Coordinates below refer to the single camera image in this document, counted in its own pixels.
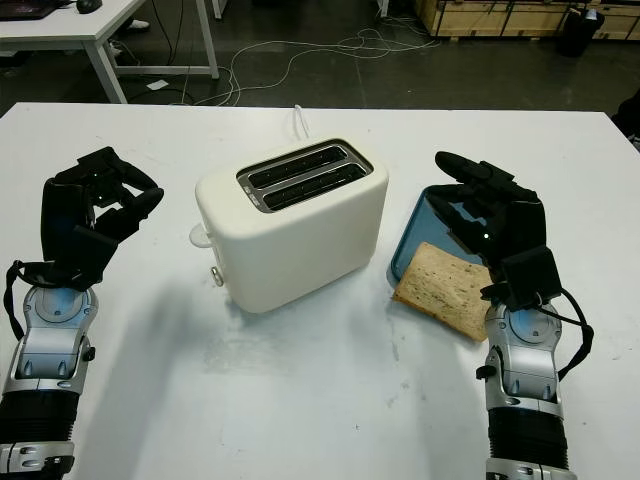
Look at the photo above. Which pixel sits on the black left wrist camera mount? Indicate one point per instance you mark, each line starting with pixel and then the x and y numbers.
pixel 92 255

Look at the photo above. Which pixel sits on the white table leg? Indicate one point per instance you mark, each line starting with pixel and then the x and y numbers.
pixel 381 6
pixel 217 7

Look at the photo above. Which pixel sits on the brown bread slice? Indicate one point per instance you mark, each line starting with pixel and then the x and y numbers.
pixel 440 290

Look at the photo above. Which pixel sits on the black laptop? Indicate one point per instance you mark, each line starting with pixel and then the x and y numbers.
pixel 25 9

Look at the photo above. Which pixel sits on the white shoe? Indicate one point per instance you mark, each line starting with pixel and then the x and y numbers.
pixel 137 24

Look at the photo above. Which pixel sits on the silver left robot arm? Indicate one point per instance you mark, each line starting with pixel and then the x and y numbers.
pixel 50 345

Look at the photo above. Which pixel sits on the silver toaster knob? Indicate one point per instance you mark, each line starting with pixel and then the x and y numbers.
pixel 216 276

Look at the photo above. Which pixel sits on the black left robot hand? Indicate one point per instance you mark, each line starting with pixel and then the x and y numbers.
pixel 67 220

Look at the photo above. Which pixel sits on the black trash bin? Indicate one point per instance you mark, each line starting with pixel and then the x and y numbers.
pixel 575 35

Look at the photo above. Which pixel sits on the cream two-slot toaster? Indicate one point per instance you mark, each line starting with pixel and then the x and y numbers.
pixel 300 240

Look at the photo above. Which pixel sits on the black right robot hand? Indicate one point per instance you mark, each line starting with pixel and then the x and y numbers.
pixel 520 220

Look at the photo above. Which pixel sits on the white office desk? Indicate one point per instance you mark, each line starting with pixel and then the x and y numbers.
pixel 50 27

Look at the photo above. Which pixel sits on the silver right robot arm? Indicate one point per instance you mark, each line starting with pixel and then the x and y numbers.
pixel 525 360

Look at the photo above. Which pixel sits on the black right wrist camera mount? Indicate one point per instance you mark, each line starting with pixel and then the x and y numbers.
pixel 530 280

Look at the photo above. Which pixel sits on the blue plastic tray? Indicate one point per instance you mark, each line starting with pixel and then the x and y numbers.
pixel 425 225

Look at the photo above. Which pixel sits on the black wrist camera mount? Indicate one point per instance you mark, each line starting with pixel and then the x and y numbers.
pixel 92 255
pixel 530 280

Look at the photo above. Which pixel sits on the wooden crate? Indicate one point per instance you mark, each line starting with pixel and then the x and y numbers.
pixel 475 20

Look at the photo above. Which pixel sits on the white paper sheet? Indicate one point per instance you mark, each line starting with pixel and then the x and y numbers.
pixel 157 85

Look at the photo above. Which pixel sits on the black chair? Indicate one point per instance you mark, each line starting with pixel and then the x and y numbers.
pixel 631 117

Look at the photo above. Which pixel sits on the black computer mouse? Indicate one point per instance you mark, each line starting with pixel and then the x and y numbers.
pixel 89 5

